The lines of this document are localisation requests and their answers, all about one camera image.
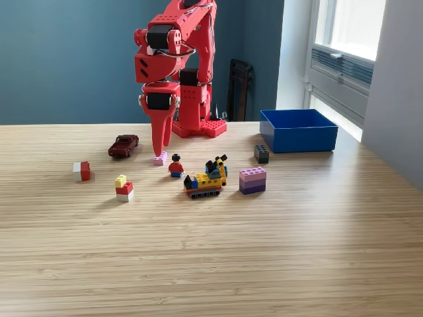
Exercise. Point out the grey pleated window blind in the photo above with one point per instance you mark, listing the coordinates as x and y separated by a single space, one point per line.
357 71

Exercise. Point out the red over white brick stack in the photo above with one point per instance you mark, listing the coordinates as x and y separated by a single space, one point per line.
125 193

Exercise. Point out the red and white square brick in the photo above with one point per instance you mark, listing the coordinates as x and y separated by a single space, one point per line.
81 171

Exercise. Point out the blue plastic bin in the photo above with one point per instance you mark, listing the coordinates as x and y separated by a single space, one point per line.
304 140

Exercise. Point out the small yellow brick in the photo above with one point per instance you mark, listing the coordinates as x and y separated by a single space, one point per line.
120 181

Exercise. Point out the white window latch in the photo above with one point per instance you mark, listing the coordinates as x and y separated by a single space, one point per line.
336 55

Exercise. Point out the toy figure red shirt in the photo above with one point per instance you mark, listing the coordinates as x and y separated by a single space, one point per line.
176 167

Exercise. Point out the pink and purple brick stack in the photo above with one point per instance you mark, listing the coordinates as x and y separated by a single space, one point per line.
252 181

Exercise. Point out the white window frame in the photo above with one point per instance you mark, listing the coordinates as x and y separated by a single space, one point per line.
350 26

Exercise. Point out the black brick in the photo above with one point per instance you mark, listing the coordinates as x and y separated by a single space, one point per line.
261 155

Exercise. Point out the dark red toy car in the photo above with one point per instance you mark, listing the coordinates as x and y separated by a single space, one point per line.
124 145

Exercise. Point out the yellow toy digger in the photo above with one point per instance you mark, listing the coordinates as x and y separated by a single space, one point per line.
205 181

